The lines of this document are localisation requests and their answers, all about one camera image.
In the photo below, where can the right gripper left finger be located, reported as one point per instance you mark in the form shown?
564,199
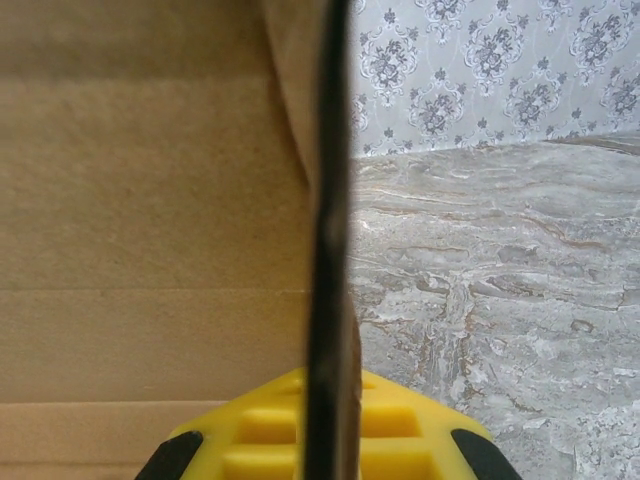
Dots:
260,440

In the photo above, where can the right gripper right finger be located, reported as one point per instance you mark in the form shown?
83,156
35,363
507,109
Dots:
415,440

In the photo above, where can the brown cardboard box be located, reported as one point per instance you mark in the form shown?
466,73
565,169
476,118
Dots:
150,200

